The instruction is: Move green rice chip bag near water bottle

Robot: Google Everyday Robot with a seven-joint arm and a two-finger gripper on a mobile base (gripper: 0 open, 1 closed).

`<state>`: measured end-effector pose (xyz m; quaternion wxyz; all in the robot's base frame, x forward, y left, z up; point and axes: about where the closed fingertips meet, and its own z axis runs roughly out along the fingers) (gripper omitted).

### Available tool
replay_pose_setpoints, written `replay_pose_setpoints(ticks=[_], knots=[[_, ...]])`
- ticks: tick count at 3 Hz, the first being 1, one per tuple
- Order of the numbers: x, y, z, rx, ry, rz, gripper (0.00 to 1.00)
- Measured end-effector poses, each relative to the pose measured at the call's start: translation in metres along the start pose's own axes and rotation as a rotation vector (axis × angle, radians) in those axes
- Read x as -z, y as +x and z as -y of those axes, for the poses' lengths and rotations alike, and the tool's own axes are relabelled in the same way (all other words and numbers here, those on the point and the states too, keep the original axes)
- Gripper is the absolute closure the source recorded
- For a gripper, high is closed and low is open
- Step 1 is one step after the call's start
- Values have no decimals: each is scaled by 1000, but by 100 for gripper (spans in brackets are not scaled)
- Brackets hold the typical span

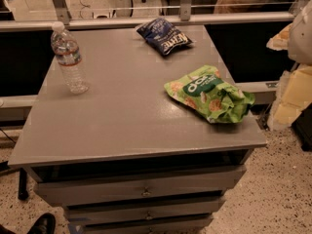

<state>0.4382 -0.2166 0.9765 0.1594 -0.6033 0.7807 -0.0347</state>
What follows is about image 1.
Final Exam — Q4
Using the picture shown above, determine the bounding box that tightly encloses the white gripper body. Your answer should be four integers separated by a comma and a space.
288, 0, 312, 65

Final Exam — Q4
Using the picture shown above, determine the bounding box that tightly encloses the blue kettle chip bag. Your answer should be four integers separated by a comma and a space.
136, 18, 193, 56

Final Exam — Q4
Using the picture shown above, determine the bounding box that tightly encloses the black table leg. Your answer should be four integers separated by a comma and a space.
18, 169, 29, 201

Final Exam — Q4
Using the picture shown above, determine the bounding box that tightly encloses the grey drawer cabinet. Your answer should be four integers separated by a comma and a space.
9, 26, 265, 234

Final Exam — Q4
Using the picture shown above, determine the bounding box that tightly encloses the black leather shoe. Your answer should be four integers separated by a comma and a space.
27, 213, 56, 234

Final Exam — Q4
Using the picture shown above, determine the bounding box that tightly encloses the grey drawer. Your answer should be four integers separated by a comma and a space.
34, 165, 246, 207
67, 197, 225, 226
68, 214, 213, 234

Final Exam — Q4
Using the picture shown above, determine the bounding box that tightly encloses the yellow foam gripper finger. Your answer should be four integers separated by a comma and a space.
267, 64, 312, 131
266, 23, 292, 51

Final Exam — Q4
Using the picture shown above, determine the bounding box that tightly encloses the green rice chip bag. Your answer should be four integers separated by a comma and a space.
164, 65, 255, 124

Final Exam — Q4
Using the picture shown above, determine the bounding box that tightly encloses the middle grey drawer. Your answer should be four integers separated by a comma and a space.
67, 197, 225, 226

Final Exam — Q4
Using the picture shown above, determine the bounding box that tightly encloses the bottom grey drawer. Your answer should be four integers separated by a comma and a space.
68, 214, 213, 234

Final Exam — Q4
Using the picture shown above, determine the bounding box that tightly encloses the top grey drawer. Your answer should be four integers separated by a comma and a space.
34, 165, 246, 207

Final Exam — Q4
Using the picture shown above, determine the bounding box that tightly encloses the clear plastic water bottle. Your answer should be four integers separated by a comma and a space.
51, 21, 89, 95

